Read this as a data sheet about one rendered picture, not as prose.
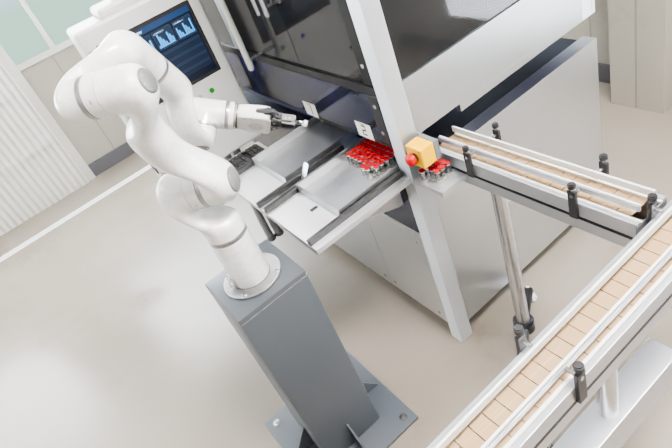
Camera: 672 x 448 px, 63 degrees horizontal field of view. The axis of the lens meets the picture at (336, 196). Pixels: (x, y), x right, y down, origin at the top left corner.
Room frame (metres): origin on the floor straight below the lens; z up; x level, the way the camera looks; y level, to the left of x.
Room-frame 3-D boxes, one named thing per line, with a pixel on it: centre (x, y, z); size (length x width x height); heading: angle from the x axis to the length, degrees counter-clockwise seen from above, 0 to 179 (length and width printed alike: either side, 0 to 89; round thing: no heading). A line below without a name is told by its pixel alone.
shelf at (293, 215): (1.72, 0.04, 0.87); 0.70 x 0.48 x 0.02; 24
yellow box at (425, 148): (1.41, -0.30, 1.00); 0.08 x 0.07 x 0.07; 114
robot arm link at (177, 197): (1.34, 0.37, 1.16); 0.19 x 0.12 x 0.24; 72
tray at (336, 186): (1.60, -0.09, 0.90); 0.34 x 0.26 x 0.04; 114
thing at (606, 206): (1.21, -0.55, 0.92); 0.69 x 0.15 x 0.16; 24
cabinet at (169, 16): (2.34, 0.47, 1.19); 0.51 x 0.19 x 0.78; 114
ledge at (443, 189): (1.42, -0.35, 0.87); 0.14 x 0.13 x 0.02; 114
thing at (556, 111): (2.60, -0.29, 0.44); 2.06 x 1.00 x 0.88; 24
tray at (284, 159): (1.91, 0.04, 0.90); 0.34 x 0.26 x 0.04; 114
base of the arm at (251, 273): (1.33, 0.33, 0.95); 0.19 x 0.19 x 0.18
